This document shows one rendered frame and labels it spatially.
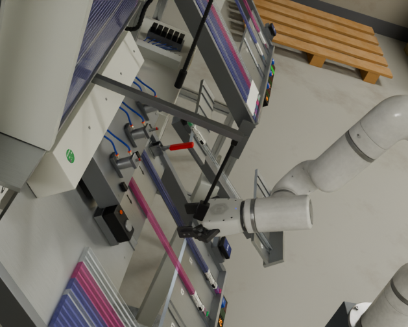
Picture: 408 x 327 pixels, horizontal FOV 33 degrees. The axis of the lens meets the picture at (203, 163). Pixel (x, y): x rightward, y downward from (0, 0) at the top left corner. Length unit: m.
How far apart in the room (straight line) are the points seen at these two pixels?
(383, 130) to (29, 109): 0.79
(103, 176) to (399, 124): 0.63
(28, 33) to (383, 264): 2.77
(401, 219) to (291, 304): 1.07
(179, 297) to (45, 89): 0.82
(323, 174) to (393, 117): 0.20
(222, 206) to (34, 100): 0.79
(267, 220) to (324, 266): 1.67
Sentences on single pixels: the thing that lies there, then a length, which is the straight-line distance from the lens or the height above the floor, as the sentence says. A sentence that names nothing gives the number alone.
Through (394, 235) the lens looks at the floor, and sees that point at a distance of 3.72.
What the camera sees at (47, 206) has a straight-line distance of 1.26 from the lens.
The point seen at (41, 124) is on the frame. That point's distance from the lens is 1.03.
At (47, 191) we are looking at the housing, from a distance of 1.22.
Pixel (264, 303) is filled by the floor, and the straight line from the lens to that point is 2.96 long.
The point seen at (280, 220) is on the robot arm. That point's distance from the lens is 1.63.
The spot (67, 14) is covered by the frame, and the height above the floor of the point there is 1.62.
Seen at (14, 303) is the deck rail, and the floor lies 1.16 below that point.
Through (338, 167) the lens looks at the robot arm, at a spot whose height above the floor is 1.26.
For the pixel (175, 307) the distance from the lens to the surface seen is 1.65.
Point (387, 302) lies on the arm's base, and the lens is 1.97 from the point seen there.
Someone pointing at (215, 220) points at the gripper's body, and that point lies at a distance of 1.65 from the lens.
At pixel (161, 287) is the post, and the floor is 0.33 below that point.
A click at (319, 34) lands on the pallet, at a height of 0.10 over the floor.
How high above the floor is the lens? 2.06
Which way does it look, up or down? 36 degrees down
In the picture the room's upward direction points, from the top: 24 degrees clockwise
